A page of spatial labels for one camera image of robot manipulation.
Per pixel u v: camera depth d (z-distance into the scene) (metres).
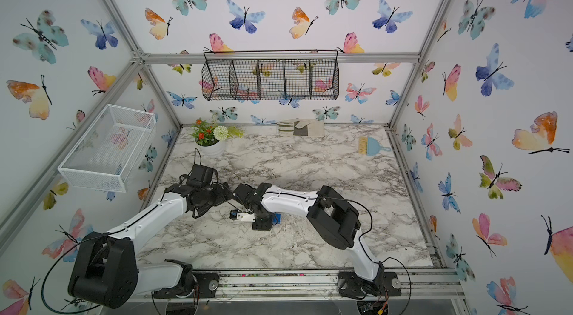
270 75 0.98
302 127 1.19
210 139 0.99
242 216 0.78
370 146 1.11
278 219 0.81
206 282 0.74
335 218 0.51
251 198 0.64
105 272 0.41
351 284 0.73
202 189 0.66
